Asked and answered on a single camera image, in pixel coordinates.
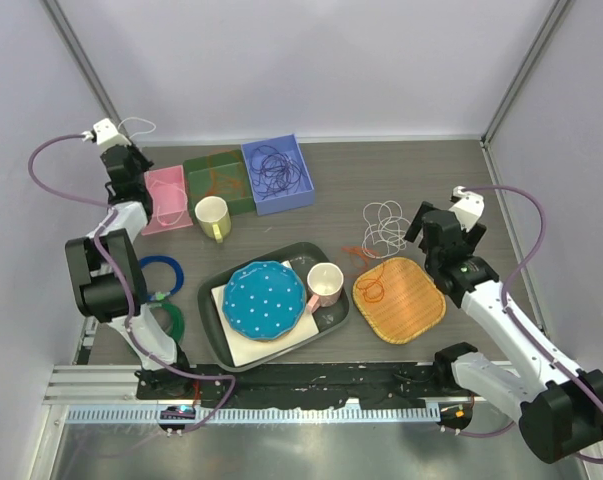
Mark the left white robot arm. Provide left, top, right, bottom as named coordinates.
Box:
left=65, top=144, right=194, bottom=399

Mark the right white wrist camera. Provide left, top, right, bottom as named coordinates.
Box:
left=449, top=186, right=485, bottom=232

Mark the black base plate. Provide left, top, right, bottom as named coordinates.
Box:
left=135, top=362, right=470, bottom=410

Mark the slotted cable duct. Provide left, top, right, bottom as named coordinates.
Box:
left=66, top=403, right=440, bottom=425

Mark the pink plastic box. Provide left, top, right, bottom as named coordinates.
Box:
left=141, top=165, right=193, bottom=236

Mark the white paper napkin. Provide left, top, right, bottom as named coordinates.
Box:
left=211, top=261, right=319, bottom=367

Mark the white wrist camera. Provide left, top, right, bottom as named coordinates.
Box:
left=449, top=186, right=485, bottom=232
left=81, top=118, right=131, bottom=151

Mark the pink mug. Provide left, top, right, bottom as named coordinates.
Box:
left=306, top=262, right=344, bottom=313

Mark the blue coiled cable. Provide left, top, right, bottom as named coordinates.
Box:
left=139, top=255, right=186, bottom=304

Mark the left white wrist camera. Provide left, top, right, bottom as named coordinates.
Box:
left=81, top=118, right=131, bottom=151

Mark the yellow mug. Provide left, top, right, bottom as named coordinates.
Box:
left=194, top=196, right=231, bottom=243

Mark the blue plastic box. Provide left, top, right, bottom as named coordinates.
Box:
left=241, top=134, right=315, bottom=216

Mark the orange woven basket tray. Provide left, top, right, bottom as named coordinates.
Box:
left=353, top=258, right=446, bottom=345

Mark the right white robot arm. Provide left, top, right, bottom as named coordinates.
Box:
left=405, top=196, right=603, bottom=464

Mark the green plastic box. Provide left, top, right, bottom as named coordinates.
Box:
left=182, top=149, right=256, bottom=222

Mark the green coiled cable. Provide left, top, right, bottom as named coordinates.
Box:
left=150, top=299, right=187, bottom=346

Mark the purple thin cable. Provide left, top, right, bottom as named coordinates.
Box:
left=248, top=143, right=307, bottom=196

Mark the blue polka dot plate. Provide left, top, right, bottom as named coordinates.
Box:
left=222, top=261, right=306, bottom=341

